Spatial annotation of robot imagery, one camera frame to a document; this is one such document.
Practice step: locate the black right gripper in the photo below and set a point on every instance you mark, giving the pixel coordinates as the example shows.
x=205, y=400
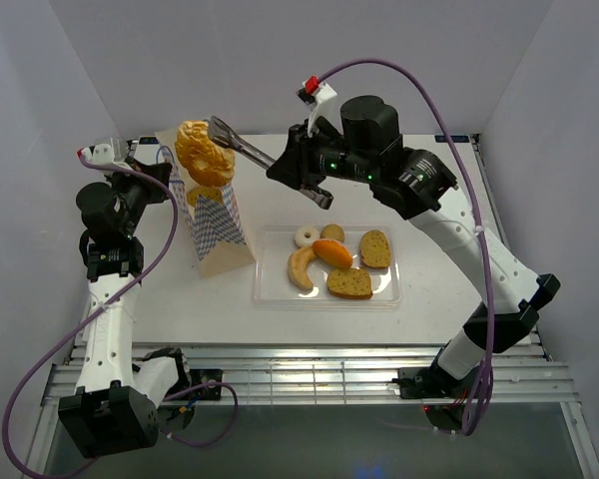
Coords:
x=293, y=167

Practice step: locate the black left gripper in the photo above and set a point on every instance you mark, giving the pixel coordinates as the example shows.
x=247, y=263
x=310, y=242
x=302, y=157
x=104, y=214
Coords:
x=157, y=192

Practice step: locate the large orange ring bread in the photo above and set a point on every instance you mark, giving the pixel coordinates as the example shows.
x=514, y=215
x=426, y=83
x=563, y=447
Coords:
x=208, y=164

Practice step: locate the metal serving tongs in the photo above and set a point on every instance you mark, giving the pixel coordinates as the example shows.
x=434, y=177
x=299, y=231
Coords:
x=221, y=134

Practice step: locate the pale bread stick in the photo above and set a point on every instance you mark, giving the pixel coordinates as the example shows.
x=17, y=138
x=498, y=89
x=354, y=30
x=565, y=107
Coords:
x=298, y=263

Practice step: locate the orange oval bread roll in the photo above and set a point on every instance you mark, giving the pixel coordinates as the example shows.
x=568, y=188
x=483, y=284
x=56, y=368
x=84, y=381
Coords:
x=333, y=252

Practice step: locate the paper bread bag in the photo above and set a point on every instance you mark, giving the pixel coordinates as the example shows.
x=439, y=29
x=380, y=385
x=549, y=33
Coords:
x=216, y=232

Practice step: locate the heart toast slice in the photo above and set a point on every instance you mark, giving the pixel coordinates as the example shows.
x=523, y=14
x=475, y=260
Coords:
x=350, y=283
x=375, y=250

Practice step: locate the small thin toast slice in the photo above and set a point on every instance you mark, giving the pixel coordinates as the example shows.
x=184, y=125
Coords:
x=211, y=193

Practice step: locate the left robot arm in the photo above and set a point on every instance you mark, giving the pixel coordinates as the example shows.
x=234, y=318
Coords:
x=114, y=406

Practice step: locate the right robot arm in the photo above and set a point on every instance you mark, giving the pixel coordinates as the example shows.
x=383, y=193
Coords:
x=422, y=190

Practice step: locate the left black label sticker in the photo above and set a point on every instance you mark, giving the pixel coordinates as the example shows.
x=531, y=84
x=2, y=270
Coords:
x=148, y=140

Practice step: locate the black label sticker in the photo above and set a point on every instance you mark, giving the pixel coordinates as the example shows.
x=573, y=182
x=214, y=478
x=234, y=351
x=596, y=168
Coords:
x=456, y=139
x=148, y=140

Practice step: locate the small white donut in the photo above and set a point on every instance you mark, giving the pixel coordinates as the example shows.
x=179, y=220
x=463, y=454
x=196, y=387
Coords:
x=305, y=236

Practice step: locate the round tan bun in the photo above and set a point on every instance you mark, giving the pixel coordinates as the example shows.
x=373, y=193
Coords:
x=333, y=232

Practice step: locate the clear plastic tray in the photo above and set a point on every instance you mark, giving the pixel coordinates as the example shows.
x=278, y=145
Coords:
x=274, y=289

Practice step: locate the right black label sticker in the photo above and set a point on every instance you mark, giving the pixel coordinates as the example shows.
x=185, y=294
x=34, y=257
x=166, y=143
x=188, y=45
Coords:
x=456, y=139

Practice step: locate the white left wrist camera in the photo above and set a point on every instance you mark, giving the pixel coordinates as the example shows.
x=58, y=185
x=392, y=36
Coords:
x=109, y=151

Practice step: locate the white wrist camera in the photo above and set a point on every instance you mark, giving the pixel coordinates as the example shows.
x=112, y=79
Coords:
x=109, y=151
x=320, y=99

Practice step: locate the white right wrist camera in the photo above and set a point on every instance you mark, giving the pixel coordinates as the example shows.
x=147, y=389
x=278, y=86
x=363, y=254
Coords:
x=320, y=99

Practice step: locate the aluminium frame rail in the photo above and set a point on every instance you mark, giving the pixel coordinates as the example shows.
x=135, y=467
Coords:
x=297, y=356

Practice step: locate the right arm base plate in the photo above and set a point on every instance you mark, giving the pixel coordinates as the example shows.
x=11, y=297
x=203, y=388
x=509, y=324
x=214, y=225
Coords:
x=431, y=382

